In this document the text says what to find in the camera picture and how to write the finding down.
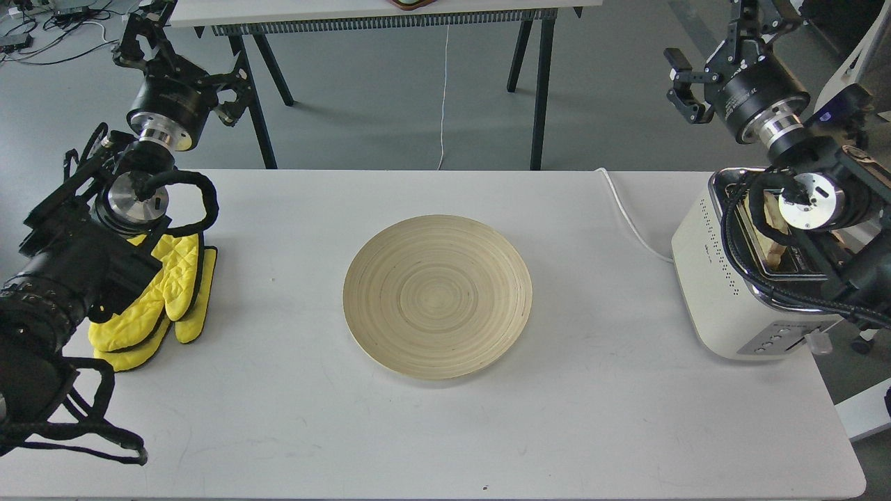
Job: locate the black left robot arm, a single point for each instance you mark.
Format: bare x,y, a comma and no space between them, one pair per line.
91,242

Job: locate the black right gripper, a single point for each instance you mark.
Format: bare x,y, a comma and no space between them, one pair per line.
760,100

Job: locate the yellow oven mitt upper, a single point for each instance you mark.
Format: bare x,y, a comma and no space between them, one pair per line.
171,294

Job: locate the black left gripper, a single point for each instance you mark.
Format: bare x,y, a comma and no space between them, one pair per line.
176,98

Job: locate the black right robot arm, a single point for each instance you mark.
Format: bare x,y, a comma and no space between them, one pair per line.
822,193

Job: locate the white background table black legs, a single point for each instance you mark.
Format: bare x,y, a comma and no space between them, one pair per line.
236,20

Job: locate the cream and chrome toaster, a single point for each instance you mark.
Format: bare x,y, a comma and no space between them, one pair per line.
732,318

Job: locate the yellow oven mitt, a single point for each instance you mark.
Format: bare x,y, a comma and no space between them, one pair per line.
185,331
171,294

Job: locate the yellow oven mitt lower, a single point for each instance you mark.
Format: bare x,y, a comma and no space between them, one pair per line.
185,331

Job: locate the round bamboo plate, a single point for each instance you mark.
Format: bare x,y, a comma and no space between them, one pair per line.
437,297

